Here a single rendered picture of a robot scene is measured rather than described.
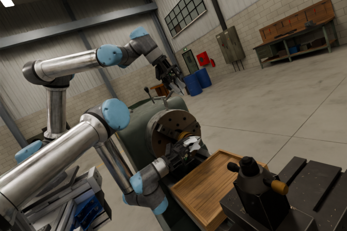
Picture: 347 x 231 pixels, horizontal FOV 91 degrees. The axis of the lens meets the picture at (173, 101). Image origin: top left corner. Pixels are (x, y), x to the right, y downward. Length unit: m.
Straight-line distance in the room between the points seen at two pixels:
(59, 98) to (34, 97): 10.16
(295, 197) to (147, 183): 0.48
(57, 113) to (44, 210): 0.46
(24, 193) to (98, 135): 0.21
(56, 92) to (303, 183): 1.07
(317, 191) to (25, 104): 11.19
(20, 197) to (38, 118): 10.59
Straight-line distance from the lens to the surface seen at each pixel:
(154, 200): 0.78
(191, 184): 0.94
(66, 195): 1.08
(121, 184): 0.84
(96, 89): 10.95
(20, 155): 1.07
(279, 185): 0.42
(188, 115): 0.99
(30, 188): 0.53
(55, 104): 1.05
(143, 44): 0.76
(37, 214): 1.14
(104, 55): 0.67
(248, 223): 0.54
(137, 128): 1.04
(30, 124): 11.17
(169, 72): 0.77
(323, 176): 0.70
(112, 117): 0.60
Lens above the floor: 1.43
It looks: 10 degrees down
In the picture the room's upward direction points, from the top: 25 degrees counter-clockwise
